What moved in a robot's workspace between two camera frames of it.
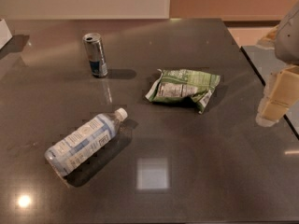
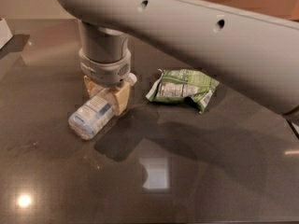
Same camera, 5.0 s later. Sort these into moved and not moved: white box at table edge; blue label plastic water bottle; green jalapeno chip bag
Moved: blue label plastic water bottle
Not moved: white box at table edge; green jalapeno chip bag
